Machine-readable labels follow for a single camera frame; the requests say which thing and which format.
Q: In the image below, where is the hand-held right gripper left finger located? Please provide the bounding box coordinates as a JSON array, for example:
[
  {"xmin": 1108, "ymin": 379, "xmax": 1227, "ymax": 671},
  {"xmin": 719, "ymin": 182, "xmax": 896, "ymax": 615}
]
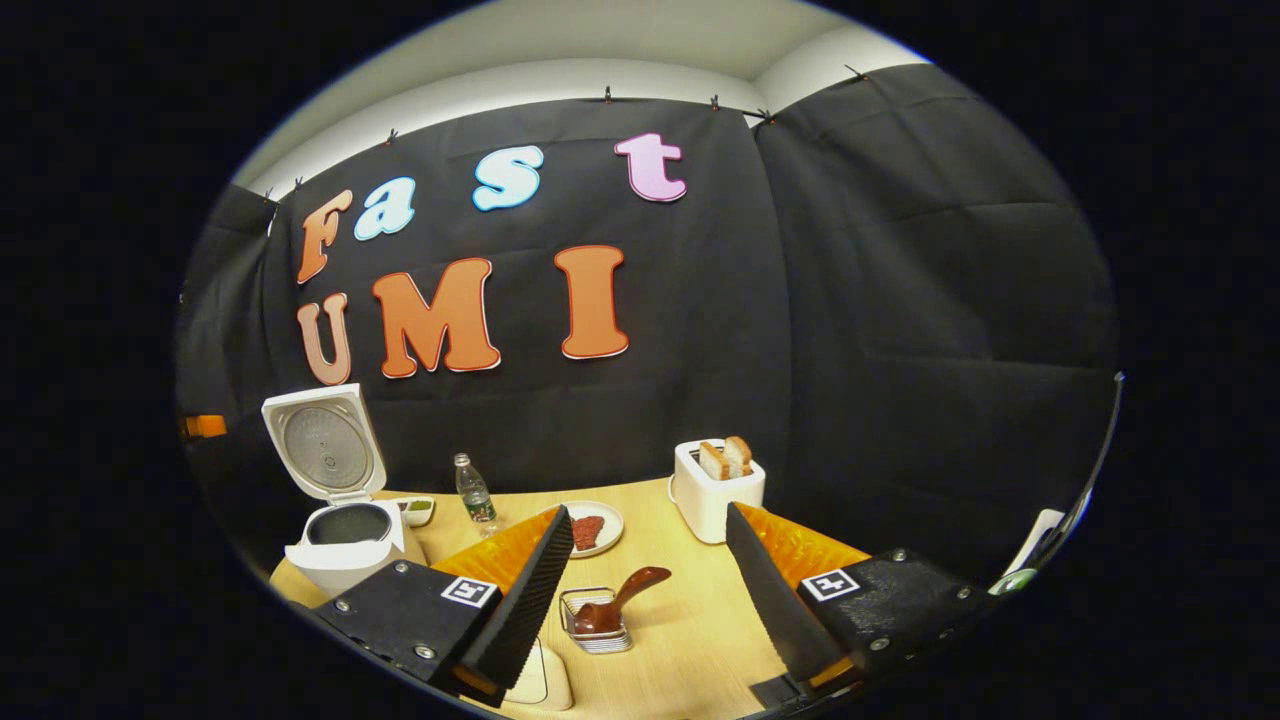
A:
[{"xmin": 310, "ymin": 505, "xmax": 577, "ymax": 709}]

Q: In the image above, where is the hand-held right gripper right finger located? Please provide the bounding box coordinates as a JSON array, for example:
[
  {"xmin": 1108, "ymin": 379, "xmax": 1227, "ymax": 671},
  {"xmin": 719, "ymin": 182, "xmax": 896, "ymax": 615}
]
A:
[{"xmin": 726, "ymin": 502, "xmax": 993, "ymax": 713}]

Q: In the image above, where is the wire chopstick holder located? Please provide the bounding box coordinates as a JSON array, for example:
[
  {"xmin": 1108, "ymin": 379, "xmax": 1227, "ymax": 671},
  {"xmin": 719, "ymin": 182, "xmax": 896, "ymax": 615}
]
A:
[{"xmin": 559, "ymin": 586, "xmax": 634, "ymax": 655}]

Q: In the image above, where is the brown wooden spoon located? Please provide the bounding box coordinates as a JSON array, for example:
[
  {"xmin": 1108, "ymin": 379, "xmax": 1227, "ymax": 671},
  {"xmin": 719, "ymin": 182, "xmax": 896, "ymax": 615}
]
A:
[{"xmin": 573, "ymin": 566, "xmax": 673, "ymax": 637}]

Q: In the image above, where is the white rice cooker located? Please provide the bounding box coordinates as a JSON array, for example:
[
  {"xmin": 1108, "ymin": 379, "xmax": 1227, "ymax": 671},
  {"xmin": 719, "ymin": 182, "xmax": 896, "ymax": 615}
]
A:
[{"xmin": 262, "ymin": 384, "xmax": 407, "ymax": 599}]

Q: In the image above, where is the clear plastic water bottle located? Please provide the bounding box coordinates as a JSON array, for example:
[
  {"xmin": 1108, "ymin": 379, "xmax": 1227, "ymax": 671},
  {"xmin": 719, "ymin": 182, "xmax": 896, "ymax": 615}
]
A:
[{"xmin": 455, "ymin": 453, "xmax": 502, "ymax": 537}]

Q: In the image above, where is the white round plate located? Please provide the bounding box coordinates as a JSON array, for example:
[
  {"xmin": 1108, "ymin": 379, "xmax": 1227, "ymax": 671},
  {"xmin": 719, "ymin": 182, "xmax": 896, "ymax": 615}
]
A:
[{"xmin": 560, "ymin": 500, "xmax": 626, "ymax": 559}]

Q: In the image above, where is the white toaster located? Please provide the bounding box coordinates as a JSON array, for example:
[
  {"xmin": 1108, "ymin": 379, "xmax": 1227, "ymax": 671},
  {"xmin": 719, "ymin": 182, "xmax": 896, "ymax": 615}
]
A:
[{"xmin": 668, "ymin": 440, "xmax": 767, "ymax": 545}]

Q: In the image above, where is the white green blurred object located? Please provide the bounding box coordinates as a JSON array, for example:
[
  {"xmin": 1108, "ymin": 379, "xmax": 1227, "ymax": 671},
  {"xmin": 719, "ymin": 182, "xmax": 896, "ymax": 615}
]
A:
[{"xmin": 990, "ymin": 508, "xmax": 1067, "ymax": 598}]

